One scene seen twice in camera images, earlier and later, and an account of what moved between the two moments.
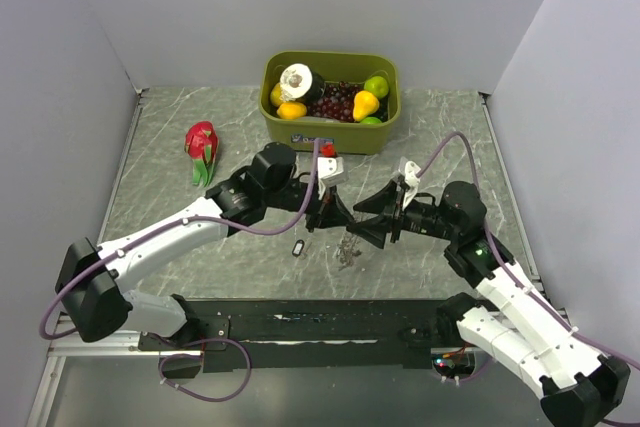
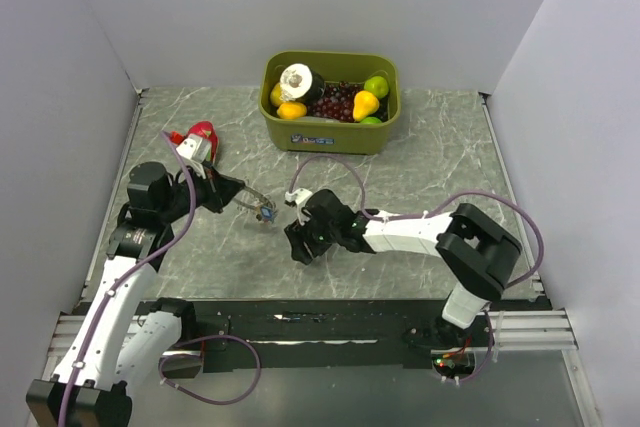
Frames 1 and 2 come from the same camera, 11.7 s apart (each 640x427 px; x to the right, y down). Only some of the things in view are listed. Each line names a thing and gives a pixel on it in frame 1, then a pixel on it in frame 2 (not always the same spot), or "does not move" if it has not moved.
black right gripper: x=374 y=230 -> x=298 y=234
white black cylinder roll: x=297 y=83 does not move
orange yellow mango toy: x=291 y=110 does not move
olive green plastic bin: x=350 y=137 does not move
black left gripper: x=329 y=212 -> x=219 y=190
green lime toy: x=377 y=85 does not move
